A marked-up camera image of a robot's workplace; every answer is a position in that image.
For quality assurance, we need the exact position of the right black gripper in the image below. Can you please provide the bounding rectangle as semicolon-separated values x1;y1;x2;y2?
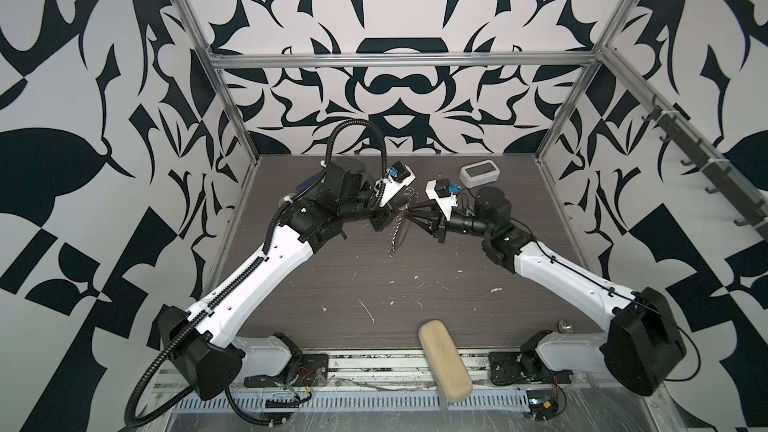
408;199;497;246

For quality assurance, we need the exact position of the small circuit board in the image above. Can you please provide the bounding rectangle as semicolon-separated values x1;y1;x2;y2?
526;387;568;423
264;388;313;409

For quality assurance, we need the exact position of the small circuit board left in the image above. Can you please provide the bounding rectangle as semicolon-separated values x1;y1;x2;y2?
264;388;313;409

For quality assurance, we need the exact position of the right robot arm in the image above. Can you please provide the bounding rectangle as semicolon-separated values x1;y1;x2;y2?
405;187;687;396

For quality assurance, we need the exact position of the white digital clock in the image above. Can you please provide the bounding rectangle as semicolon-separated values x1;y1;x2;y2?
459;159;501;188

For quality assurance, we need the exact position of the white slotted cable duct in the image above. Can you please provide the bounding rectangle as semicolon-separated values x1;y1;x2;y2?
233;389;529;414

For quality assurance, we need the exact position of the black wall hook rail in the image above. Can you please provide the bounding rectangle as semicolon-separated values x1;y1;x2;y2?
643;94;767;242

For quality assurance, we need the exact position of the blue book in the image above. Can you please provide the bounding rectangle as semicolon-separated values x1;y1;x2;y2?
296;170;326;195

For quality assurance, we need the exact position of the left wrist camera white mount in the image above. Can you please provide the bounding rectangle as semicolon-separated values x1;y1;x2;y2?
376;161;415;208

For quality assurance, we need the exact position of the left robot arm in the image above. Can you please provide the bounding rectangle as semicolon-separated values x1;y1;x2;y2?
158;157;415;400

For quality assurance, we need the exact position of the beige glasses case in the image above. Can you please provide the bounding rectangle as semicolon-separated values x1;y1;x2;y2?
418;320;473;403

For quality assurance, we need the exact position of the left black corrugated cable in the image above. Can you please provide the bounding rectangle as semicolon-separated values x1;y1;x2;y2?
122;118;391;428

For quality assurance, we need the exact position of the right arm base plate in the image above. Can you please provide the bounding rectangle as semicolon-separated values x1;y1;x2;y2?
488;351;558;387

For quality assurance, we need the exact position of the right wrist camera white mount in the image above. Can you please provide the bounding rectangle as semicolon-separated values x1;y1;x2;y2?
425;178;460;219

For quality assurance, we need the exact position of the small silver knob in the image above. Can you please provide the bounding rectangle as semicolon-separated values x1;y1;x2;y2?
557;319;573;335

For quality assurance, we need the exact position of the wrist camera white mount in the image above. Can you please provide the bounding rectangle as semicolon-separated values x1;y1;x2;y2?
376;161;415;208
425;178;460;219

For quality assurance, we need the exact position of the small circuit board right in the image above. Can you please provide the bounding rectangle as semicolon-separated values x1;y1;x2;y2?
526;387;568;423

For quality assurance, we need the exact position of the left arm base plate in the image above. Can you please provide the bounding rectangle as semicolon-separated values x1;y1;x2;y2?
244;353;329;388

